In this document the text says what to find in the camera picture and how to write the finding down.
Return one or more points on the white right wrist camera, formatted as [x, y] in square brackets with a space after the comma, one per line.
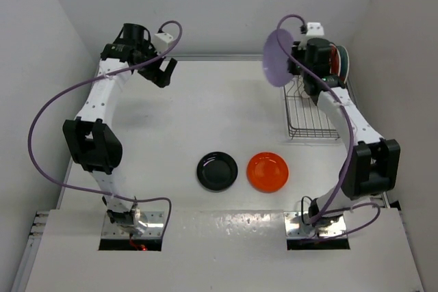
[312, 30]

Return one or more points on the red teal floral plate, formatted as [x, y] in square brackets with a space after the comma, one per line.
[335, 60]
[344, 63]

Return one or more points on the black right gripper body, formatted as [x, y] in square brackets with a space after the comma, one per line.
[297, 61]

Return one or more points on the orange plate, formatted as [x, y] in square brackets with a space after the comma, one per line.
[267, 172]

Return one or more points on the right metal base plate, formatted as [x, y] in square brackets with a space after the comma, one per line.
[297, 226]

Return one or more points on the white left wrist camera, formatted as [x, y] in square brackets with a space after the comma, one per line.
[162, 41]

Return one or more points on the metal base plate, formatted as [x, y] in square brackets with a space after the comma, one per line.
[149, 226]
[297, 226]

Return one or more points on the black plate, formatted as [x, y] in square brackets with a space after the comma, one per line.
[216, 171]

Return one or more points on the wire dish rack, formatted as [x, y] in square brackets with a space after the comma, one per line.
[304, 121]

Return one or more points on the purple plate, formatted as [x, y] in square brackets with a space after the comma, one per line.
[275, 60]

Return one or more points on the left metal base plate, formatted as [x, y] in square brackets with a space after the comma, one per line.
[149, 226]

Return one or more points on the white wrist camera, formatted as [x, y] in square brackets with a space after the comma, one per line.
[162, 41]
[312, 30]

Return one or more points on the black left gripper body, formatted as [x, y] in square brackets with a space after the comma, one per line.
[152, 70]

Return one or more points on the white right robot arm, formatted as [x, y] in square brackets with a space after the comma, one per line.
[371, 165]

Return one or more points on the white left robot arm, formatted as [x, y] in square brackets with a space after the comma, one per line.
[90, 138]

